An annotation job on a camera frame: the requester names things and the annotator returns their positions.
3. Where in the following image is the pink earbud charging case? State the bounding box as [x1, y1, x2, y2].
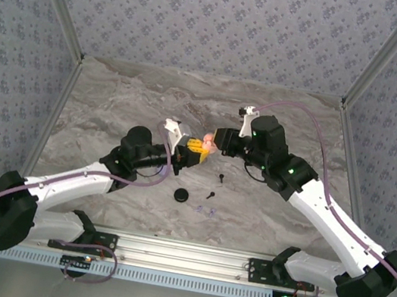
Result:
[200, 132, 221, 156]

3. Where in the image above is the black earbud charging case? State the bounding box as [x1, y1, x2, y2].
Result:
[172, 187, 191, 204]

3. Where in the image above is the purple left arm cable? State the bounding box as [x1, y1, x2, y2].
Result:
[0, 93, 180, 257]

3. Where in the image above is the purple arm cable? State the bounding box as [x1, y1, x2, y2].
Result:
[0, 93, 180, 257]
[222, 95, 397, 297]

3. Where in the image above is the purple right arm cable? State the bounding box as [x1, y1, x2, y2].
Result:
[222, 95, 397, 297]

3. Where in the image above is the aluminium table side rail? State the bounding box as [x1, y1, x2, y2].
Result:
[0, 43, 86, 297]
[305, 102, 397, 297]

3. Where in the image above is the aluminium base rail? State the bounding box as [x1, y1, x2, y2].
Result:
[85, 224, 343, 297]

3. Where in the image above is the white slotted cable tray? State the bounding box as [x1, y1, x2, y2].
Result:
[0, 240, 293, 297]

